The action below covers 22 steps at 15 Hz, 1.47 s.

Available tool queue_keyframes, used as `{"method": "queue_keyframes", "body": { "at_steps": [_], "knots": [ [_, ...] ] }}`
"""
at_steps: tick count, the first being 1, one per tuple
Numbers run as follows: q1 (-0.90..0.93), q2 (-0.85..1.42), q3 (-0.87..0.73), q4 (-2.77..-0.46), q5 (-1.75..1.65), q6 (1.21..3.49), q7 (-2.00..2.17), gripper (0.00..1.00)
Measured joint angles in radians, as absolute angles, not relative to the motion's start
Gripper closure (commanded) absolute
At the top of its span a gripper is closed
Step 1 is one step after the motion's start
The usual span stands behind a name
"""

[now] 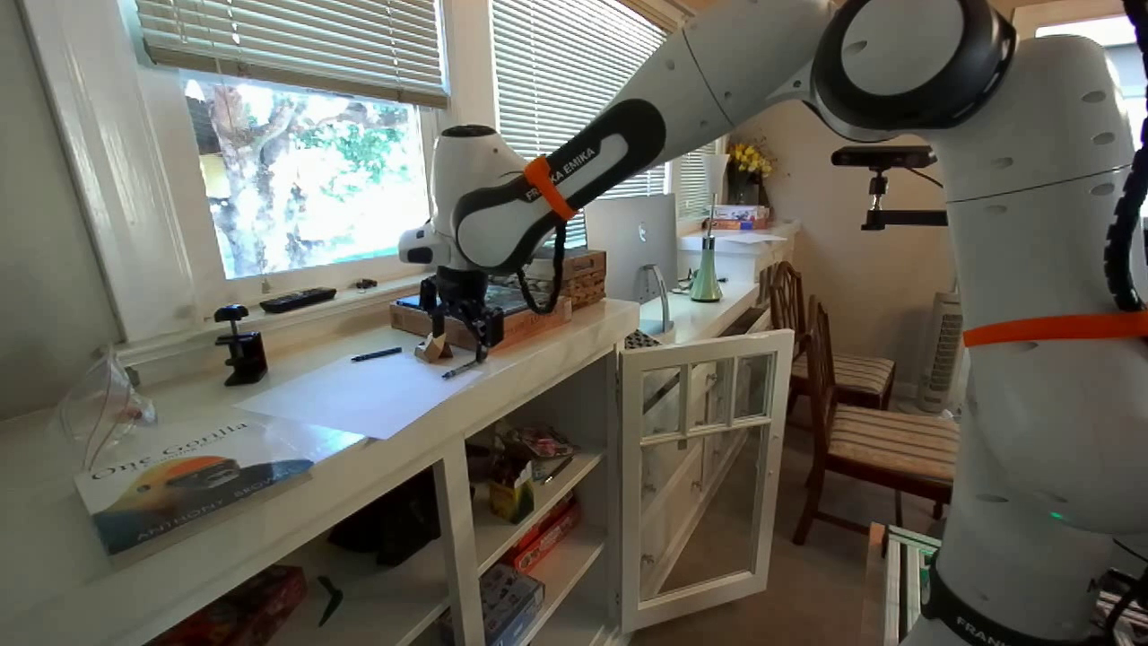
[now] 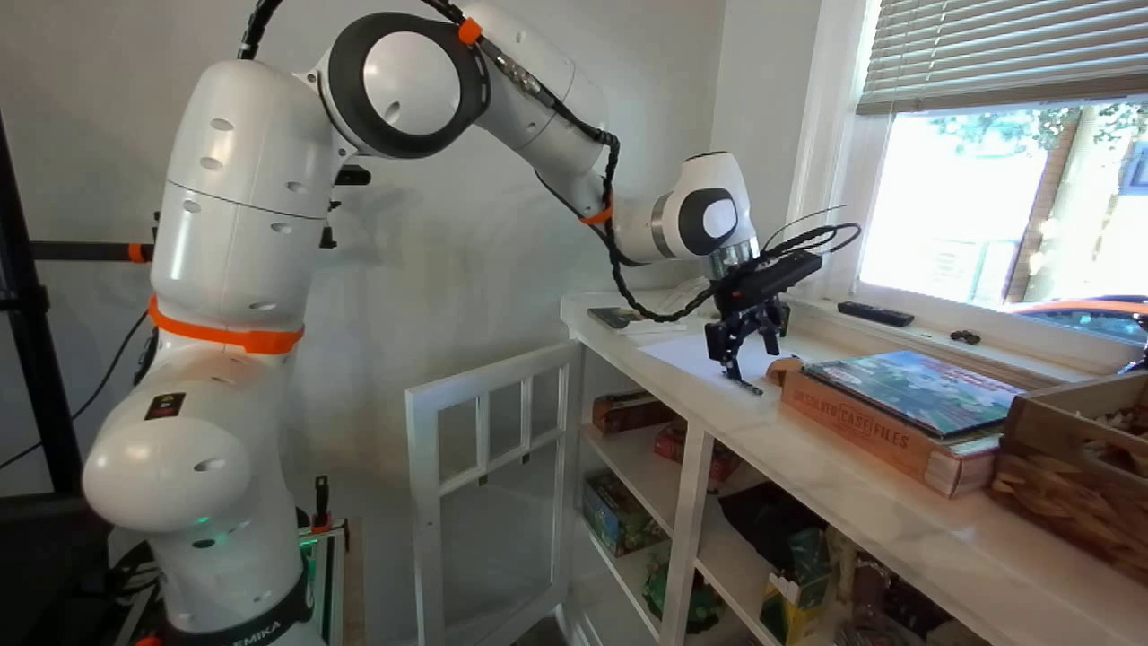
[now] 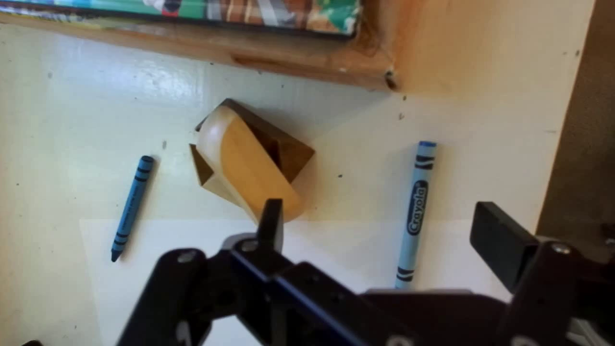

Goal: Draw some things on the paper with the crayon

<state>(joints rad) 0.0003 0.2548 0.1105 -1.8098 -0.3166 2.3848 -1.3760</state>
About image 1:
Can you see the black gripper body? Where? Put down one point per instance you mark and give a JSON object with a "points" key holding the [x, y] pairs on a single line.
{"points": [[459, 293]]}

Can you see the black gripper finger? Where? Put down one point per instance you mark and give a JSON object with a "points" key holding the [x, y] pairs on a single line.
{"points": [[431, 310], [489, 335]]}

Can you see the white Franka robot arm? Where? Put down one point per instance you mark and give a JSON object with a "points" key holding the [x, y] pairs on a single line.
{"points": [[1042, 419]]}

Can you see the dark blue crayon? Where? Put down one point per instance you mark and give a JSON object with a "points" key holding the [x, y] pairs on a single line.
{"points": [[379, 353]]}

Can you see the brown cardboard game box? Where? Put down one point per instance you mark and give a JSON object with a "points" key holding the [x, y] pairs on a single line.
{"points": [[531, 323]]}

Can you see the small black sill object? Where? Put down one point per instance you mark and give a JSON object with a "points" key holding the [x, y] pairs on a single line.
{"points": [[365, 286]]}

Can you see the wooden crate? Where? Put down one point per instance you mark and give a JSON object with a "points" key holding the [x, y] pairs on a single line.
{"points": [[587, 278]]}

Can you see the white paper sheet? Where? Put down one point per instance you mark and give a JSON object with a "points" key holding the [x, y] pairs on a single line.
{"points": [[361, 401]]}

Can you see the black remote control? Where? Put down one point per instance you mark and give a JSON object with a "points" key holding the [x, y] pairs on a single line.
{"points": [[298, 300]]}

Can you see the green yellow game carton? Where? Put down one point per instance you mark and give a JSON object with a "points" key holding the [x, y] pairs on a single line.
{"points": [[514, 471]]}

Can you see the silver computer monitor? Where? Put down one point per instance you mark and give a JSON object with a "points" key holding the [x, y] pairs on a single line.
{"points": [[633, 238]]}

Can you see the white glass cabinet door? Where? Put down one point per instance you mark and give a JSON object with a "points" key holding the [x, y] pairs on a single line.
{"points": [[630, 480]]}

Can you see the red game box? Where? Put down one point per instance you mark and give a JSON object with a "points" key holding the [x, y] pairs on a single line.
{"points": [[542, 541]]}

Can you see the black bag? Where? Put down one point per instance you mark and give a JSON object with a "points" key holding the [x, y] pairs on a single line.
{"points": [[389, 527]]}

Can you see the teal glass bottle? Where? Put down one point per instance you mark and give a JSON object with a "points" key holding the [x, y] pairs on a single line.
{"points": [[706, 278]]}

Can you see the white window blind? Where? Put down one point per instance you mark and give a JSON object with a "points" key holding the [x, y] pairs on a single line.
{"points": [[298, 42], [551, 74]]}

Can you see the blue game box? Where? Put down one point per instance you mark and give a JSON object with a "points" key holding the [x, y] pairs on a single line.
{"points": [[507, 603]]}

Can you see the sunset cover book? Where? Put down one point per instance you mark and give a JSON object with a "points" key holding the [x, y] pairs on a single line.
{"points": [[182, 485]]}

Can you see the yellow flowers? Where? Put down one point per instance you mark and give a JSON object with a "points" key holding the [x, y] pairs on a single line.
{"points": [[751, 158]]}

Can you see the clear plastic stand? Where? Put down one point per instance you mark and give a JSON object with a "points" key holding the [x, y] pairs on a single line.
{"points": [[101, 406]]}

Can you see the wooden slat seat chair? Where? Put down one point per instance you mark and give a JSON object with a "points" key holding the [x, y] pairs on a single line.
{"points": [[863, 378], [891, 445]]}

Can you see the white tower fan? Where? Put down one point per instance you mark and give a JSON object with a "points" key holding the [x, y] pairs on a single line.
{"points": [[939, 353]]}

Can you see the green edged white panel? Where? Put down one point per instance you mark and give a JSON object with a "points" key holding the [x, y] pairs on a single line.
{"points": [[910, 585]]}

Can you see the black clamp mount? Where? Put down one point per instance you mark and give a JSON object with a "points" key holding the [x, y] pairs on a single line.
{"points": [[244, 355]]}

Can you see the black camera stand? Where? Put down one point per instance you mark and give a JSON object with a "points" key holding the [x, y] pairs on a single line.
{"points": [[903, 219]]}

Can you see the black stereo camera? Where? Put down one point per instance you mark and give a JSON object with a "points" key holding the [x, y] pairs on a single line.
{"points": [[884, 157]]}

